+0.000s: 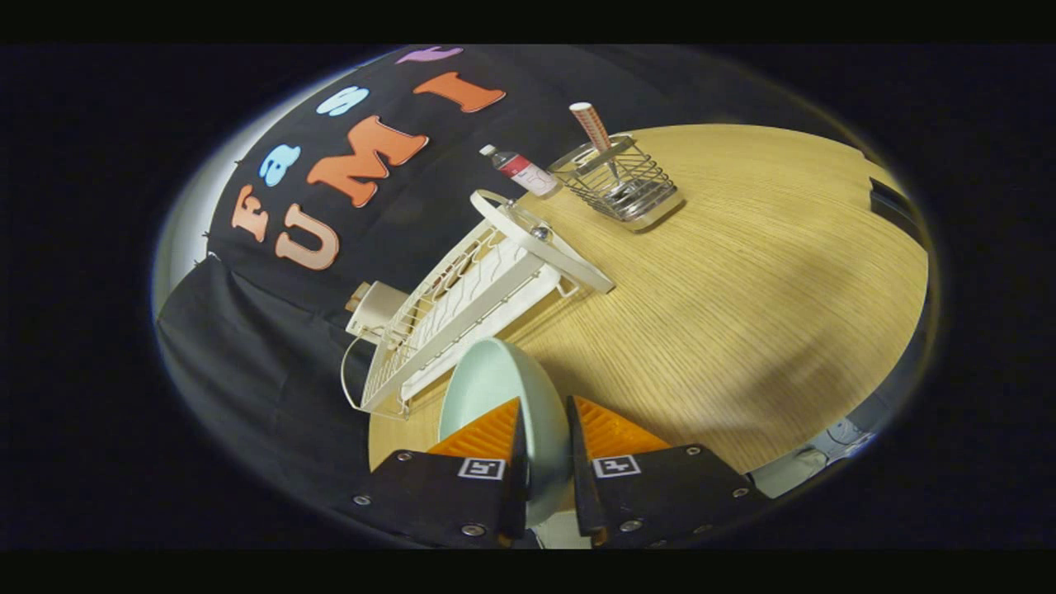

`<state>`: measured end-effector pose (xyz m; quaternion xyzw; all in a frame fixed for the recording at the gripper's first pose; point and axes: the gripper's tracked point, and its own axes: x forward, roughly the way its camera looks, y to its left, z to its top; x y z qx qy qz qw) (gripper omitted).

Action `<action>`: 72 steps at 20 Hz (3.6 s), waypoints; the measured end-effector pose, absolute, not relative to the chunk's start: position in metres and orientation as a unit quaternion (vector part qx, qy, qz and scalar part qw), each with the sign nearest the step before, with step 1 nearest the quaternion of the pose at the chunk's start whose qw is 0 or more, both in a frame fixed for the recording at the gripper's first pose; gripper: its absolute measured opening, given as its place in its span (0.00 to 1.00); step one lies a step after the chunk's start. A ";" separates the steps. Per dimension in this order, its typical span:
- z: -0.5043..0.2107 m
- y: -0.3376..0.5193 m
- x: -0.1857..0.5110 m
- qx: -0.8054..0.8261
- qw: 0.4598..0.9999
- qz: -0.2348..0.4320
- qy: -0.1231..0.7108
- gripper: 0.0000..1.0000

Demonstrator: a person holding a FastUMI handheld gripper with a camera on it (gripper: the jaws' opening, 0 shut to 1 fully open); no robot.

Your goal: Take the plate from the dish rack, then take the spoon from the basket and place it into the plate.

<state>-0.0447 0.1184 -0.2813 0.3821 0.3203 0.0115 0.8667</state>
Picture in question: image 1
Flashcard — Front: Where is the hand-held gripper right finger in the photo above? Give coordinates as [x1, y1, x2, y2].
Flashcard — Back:
[566, 395, 773, 549]

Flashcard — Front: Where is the white toaster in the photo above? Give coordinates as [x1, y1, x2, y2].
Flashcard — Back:
[346, 280, 411, 346]

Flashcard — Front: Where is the white wire dish rack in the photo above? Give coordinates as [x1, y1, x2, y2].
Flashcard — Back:
[341, 189, 616, 422]

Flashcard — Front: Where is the metal wire basket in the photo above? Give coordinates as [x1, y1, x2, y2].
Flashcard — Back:
[549, 134, 685, 233]

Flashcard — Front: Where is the black backdrop cloth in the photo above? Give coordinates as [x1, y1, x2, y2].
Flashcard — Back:
[155, 45, 867, 512]

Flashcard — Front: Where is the pale green plate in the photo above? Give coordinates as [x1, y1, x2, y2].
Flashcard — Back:
[438, 337, 573, 529]

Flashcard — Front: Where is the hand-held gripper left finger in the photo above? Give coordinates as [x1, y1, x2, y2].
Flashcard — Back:
[351, 397, 530, 549]

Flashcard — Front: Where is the spoon with patterned handle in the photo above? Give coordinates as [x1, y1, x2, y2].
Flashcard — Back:
[568, 101, 657, 211]

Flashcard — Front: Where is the clear plastic bottle red label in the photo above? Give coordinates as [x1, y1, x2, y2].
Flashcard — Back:
[479, 144, 559, 198]

